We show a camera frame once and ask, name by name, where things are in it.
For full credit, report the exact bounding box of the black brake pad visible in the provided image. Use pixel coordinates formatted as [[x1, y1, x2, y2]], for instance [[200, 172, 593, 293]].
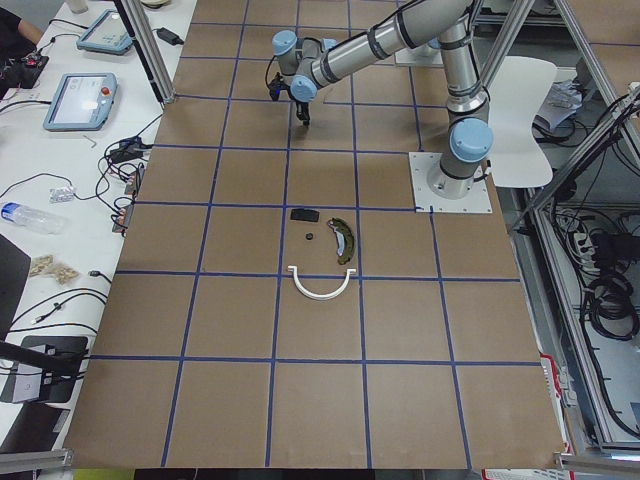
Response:
[[290, 208, 320, 223]]

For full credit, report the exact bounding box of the black power adapter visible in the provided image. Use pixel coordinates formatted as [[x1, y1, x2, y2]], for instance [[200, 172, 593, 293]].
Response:
[[155, 27, 184, 45]]

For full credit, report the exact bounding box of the near teach pendant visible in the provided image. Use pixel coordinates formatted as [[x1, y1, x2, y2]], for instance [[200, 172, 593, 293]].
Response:
[[43, 72, 118, 132]]

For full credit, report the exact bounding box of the teach pendant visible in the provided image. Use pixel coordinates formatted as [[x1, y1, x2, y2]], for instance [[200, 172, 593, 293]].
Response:
[[76, 9, 133, 56], [43, 72, 118, 132]]

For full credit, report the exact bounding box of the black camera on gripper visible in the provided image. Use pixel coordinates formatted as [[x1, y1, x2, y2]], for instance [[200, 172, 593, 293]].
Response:
[[267, 73, 286, 101]]

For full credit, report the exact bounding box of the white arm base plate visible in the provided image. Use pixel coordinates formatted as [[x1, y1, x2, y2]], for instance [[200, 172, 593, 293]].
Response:
[[408, 152, 493, 214]]

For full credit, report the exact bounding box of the blister pill pack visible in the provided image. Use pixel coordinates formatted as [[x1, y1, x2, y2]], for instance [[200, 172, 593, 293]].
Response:
[[49, 185, 76, 204]]

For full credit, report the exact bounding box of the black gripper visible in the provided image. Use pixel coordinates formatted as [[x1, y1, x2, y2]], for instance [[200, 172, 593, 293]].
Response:
[[294, 100, 310, 125]]

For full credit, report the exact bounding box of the white chair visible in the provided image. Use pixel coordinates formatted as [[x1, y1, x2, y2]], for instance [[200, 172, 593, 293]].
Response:
[[488, 56, 557, 188]]

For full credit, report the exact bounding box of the clear water bottle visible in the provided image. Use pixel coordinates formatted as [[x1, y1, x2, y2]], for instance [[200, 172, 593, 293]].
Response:
[[1, 202, 67, 234]]

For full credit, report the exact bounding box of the far teach pendant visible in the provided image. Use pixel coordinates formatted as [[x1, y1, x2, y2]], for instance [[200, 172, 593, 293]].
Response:
[[76, 9, 133, 56]]

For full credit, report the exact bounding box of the green brake shoe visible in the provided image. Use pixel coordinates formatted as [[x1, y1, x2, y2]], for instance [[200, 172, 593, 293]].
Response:
[[327, 217, 355, 265]]

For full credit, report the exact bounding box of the aluminium frame post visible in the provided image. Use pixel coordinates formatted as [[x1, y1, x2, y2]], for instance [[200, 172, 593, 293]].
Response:
[[114, 0, 176, 105]]

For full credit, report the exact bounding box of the white curved plastic bracket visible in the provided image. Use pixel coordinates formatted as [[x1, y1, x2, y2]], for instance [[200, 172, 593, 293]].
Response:
[[287, 265, 357, 301]]

